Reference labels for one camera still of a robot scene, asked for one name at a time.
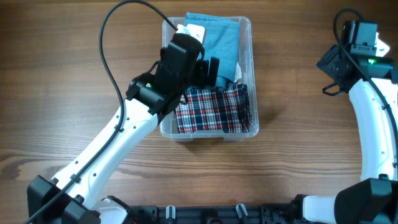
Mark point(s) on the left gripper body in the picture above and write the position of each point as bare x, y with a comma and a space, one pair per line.
199, 76

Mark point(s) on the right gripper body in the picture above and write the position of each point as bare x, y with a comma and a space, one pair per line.
331, 57

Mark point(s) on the red plaid shirt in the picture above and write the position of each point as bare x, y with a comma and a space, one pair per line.
225, 110

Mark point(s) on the blue denim jeans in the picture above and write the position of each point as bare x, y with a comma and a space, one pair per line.
221, 42

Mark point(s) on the white printed t-shirt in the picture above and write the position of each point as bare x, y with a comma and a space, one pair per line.
238, 73

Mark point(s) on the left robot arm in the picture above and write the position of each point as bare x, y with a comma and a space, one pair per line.
72, 194

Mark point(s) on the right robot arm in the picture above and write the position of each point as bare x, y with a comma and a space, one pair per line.
371, 83

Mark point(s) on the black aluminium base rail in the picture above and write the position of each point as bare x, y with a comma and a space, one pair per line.
240, 213

